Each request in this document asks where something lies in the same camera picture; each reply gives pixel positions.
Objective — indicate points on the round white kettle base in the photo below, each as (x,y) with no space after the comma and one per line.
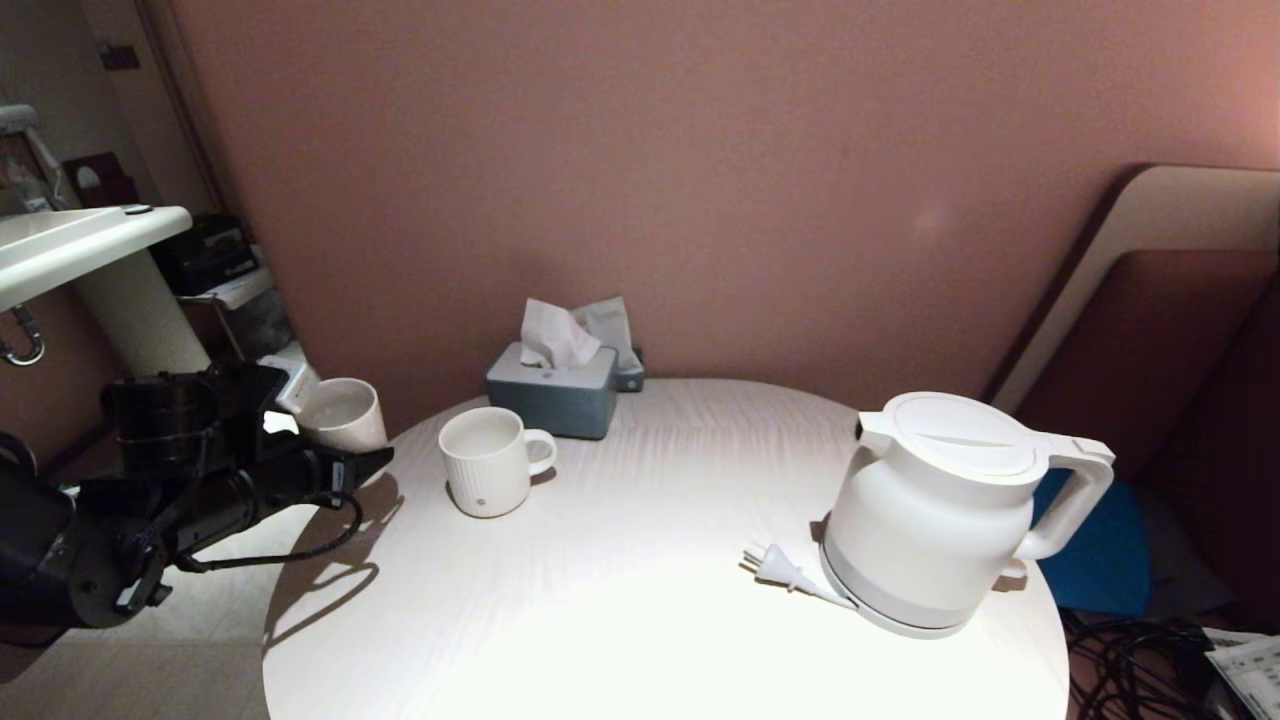
(895,628)

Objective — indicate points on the white electric kettle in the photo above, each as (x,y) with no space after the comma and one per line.
(930,520)

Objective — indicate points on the dark wall sign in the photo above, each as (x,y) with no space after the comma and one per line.
(120,56)

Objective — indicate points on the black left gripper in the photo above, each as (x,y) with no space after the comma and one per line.
(165,425)

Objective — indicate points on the white tissue sheet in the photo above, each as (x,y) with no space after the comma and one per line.
(550,335)

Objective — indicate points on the printed paper sheet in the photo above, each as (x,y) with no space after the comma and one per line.
(1250,670)

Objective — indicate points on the chrome drain pipe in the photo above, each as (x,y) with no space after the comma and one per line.
(36,346)

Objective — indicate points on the small grey holder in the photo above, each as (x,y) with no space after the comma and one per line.
(630,380)

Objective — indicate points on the white sink basin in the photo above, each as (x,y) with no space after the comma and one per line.
(60,250)

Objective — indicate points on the grey faucet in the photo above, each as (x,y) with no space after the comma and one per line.
(15,118)

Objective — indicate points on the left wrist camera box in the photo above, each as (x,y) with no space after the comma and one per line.
(292,385)

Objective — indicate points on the black box device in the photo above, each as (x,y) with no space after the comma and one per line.
(205,255)

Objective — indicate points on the smooth white cup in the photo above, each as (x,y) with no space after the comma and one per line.
(345,420)

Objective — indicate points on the metal-legged stool shelf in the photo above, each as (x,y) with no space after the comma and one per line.
(240,288)

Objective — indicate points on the beige rounded board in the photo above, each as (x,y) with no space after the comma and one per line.
(1170,210)

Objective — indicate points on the grey plastic bag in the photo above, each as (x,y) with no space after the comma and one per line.
(265,325)

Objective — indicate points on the white paper packet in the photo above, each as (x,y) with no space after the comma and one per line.
(612,325)

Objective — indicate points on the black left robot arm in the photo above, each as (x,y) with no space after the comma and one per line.
(60,560)

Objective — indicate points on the grey-blue tissue box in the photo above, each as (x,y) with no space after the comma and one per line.
(550,400)

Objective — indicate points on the brown wooden holder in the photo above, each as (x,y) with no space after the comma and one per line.
(110,188)

